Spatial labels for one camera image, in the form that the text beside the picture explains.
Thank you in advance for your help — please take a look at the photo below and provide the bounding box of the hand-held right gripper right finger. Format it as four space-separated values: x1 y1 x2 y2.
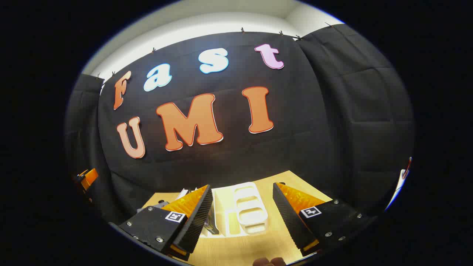
273 182 374 257

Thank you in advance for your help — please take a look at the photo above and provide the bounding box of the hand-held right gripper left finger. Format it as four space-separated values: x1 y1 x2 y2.
118 184 214 262

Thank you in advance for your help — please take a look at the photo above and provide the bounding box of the white book with purple edges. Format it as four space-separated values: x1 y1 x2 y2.
204 209 221 236

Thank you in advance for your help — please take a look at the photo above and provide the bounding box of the white plastic bookshelf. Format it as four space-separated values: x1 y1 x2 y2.
177 182 271 238

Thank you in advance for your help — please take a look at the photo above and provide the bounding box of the grey schoolbag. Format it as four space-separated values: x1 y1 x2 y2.
137 200 171 213

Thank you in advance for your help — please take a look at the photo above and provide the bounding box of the black backdrop cloth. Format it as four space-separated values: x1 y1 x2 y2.
64 23 414 226

